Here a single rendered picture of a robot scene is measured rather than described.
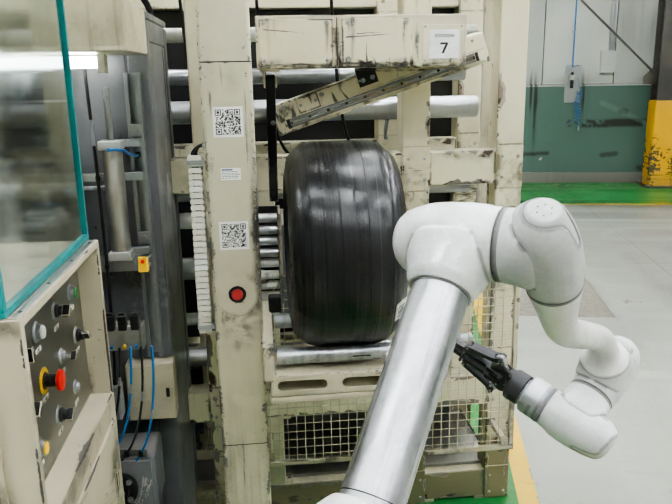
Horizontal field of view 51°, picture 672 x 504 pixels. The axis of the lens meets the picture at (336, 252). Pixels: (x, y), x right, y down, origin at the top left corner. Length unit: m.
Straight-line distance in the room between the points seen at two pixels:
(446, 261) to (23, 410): 0.71
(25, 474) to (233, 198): 0.87
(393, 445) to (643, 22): 10.49
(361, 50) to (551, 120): 9.01
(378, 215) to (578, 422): 0.64
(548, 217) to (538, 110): 9.81
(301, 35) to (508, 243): 1.08
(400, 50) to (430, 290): 1.06
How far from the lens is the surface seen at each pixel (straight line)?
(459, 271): 1.18
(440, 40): 2.12
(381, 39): 2.09
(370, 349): 1.88
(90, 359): 1.76
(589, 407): 1.65
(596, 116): 11.12
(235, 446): 2.06
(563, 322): 1.33
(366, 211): 1.68
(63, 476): 1.47
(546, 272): 1.20
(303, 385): 1.91
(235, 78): 1.80
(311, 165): 1.75
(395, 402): 1.10
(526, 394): 1.65
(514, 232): 1.18
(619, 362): 1.67
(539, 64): 11.01
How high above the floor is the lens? 1.62
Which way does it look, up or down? 14 degrees down
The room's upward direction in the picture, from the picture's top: 1 degrees counter-clockwise
